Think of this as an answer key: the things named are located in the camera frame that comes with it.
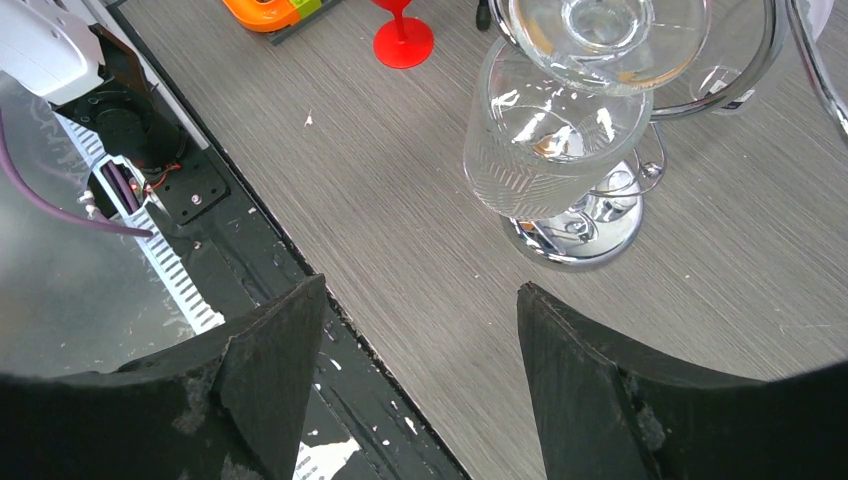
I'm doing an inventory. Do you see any orange curved toy tube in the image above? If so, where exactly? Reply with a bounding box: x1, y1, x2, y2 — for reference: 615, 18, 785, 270
222, 0, 301, 33

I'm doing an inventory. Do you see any clear ribbed wine glass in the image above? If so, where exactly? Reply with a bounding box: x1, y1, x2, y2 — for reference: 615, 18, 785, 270
463, 0, 711, 220

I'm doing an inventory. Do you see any red wine glass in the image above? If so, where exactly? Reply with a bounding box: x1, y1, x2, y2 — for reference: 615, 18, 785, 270
371, 0, 434, 69

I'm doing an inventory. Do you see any black music stand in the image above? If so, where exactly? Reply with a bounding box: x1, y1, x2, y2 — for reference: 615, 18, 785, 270
475, 0, 492, 32

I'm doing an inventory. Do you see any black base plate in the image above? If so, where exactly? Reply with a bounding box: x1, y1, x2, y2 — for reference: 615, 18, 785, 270
86, 19, 472, 480

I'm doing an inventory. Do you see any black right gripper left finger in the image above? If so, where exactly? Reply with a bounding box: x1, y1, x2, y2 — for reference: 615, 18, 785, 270
1, 275, 326, 479

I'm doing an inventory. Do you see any lime green building brick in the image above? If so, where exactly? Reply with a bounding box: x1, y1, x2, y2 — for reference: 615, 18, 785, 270
290, 0, 323, 20

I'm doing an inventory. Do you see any grey building baseplate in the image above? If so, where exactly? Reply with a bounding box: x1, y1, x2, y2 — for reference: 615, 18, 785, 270
266, 0, 340, 45

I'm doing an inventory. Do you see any chrome wine glass rack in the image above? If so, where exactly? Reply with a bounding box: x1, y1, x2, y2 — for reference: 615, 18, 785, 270
502, 1, 847, 271

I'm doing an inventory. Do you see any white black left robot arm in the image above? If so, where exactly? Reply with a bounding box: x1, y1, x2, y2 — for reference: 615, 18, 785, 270
1, 1, 189, 173

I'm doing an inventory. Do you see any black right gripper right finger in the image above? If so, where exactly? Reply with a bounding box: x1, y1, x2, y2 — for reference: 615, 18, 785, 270
517, 282, 847, 479

